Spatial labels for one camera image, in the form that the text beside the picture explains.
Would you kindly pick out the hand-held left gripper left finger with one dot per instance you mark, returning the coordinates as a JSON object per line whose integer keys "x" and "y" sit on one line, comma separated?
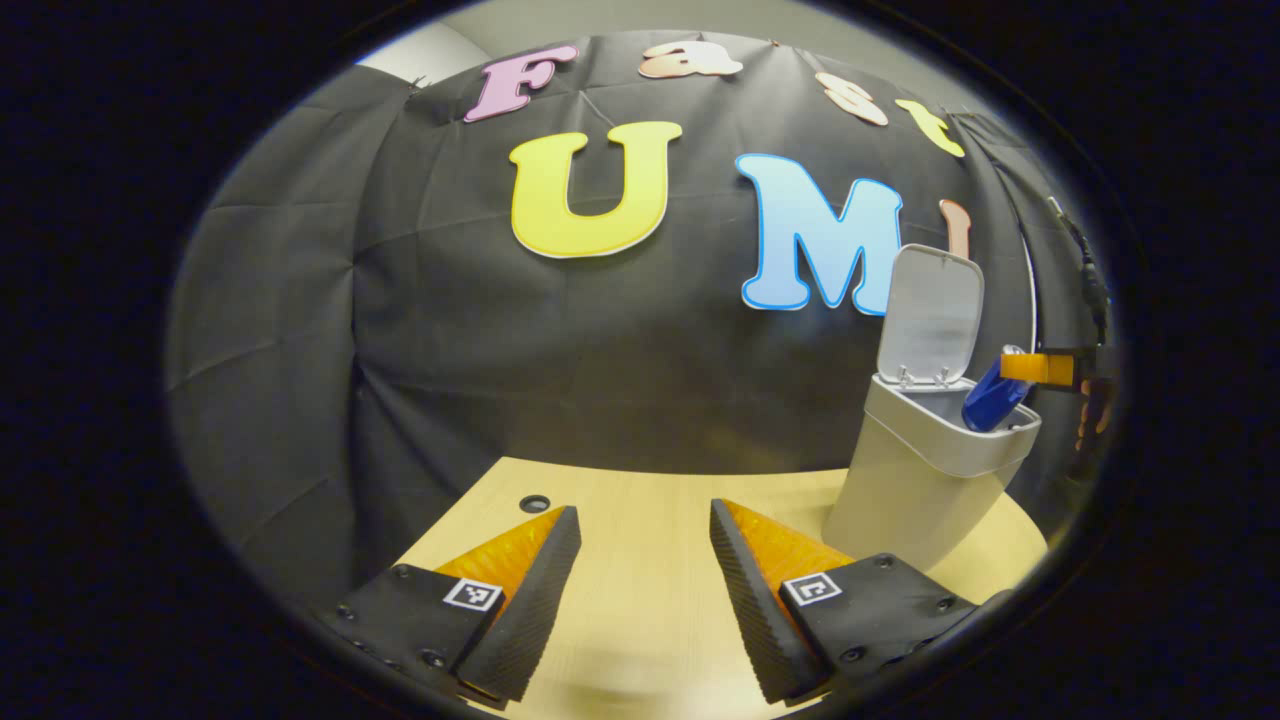
{"x": 530, "y": 610}

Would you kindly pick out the blue silver pop can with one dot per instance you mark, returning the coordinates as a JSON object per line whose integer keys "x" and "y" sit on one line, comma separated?
{"x": 990, "y": 400}

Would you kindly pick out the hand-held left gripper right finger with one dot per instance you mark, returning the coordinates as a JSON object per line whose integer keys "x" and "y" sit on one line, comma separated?
{"x": 755, "y": 610}

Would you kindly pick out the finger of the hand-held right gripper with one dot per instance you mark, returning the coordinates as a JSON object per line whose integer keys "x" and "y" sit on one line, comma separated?
{"x": 1040, "y": 368}

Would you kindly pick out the wooden desktop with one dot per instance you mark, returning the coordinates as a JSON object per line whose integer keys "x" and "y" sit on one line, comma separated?
{"x": 640, "y": 600}

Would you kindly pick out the white desktop garbage bin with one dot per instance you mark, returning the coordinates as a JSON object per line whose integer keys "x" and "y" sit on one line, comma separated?
{"x": 920, "y": 470}

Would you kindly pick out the black backdrop cloth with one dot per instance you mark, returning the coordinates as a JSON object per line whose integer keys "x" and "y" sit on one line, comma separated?
{"x": 600, "y": 350}

